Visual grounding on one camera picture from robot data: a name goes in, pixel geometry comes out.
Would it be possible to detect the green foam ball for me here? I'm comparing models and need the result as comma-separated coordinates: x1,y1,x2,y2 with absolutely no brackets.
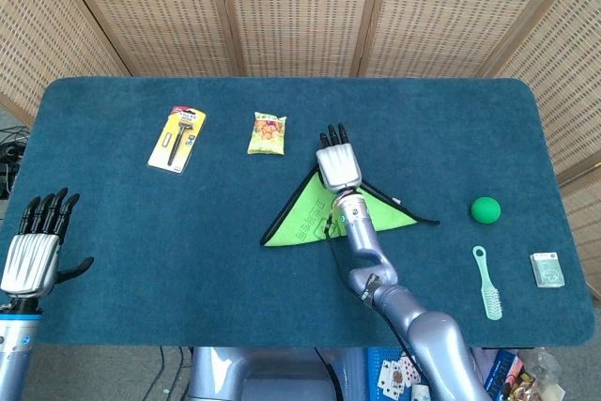
470,195,502,224

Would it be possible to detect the grey microfibre cloth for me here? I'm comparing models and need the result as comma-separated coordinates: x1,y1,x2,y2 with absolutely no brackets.
259,166,441,248

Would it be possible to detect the woven wood-framed screen panel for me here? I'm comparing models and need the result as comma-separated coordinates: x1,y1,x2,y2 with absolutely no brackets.
49,0,246,78
213,0,389,78
350,0,586,79
476,0,601,294
0,0,131,128

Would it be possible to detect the small white green box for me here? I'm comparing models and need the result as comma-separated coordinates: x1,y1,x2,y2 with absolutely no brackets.
529,252,566,289

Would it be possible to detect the clear plastic bag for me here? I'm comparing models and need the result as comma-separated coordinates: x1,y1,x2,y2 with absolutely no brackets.
523,347,567,401

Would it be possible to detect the black floor cable bundle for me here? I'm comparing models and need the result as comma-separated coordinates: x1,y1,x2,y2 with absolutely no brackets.
0,126,30,200

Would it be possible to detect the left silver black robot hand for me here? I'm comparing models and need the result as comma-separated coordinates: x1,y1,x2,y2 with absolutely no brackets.
0,187,95,300

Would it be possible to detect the blue printed box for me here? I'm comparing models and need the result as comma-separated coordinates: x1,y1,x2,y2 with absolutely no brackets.
483,349,525,397

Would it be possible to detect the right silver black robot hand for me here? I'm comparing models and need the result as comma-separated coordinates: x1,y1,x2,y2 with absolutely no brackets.
315,122,363,192

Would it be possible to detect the playing card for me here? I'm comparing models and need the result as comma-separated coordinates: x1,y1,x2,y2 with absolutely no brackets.
388,366,408,396
399,356,423,384
377,360,394,391

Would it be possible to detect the mint green hairbrush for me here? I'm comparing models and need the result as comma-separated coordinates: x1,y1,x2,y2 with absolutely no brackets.
471,244,504,322

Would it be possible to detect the purple cloth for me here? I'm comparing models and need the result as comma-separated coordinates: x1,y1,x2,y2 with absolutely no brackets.
469,347,494,388

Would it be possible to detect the grey robot torso column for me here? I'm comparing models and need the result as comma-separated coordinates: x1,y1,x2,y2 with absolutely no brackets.
187,347,367,401

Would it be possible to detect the yellow razor blister pack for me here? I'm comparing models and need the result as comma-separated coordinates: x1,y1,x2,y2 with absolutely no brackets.
146,105,208,176

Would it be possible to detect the yellow snack packet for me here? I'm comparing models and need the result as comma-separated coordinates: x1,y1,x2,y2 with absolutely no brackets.
246,111,288,157

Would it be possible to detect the blue carpet table cover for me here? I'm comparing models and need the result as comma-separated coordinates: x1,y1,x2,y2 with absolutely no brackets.
0,75,593,349

